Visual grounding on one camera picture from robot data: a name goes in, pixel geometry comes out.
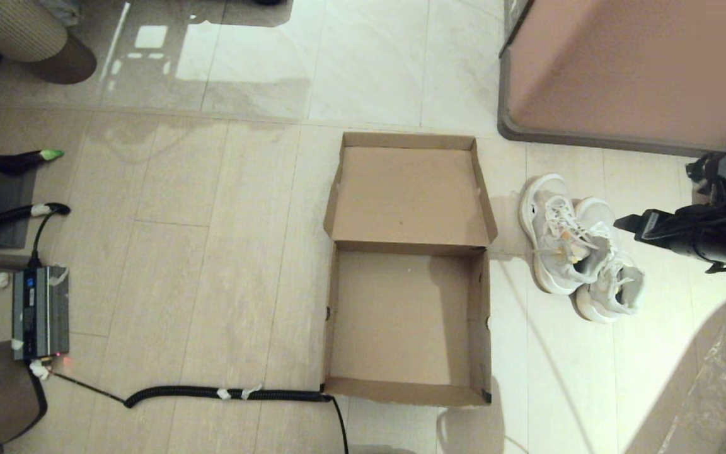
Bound grey crumpled cloth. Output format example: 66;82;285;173
38;0;81;28

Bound thin black cable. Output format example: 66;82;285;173
331;397;350;454

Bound white mesh sneaker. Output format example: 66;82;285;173
574;197;647;324

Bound black rod with green tip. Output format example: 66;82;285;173
0;149;66;177

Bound pink cabinet with dark trim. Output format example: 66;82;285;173
497;0;726;158

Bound white sneaker with yellow tag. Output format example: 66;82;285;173
519;173;611;296

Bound brown cardboard shoe box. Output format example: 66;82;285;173
323;131;500;407

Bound black corrugated cable conduit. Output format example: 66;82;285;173
40;368;332;409

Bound grey metal power inverter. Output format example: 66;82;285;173
11;265;71;362

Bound beige ribbed cylinder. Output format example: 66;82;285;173
0;0;69;64

